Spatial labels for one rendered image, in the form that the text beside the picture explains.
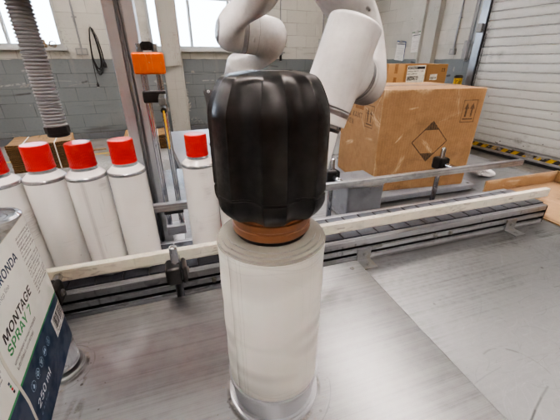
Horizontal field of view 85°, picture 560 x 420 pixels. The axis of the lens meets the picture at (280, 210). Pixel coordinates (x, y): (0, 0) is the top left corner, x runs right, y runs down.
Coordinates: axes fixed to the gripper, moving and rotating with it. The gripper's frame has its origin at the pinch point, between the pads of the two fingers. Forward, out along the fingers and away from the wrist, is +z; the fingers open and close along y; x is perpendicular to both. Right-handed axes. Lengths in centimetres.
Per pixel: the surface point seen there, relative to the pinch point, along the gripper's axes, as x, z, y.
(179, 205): -18.2, 5.1, -3.4
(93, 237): -29.6, 10.0, 2.7
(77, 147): -33.1, -2.7, 1.9
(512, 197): 50, -14, 5
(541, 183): 88, -20, -12
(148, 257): -21.8, 11.2, 4.4
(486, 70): 365, -145, -300
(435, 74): 274, -109, -286
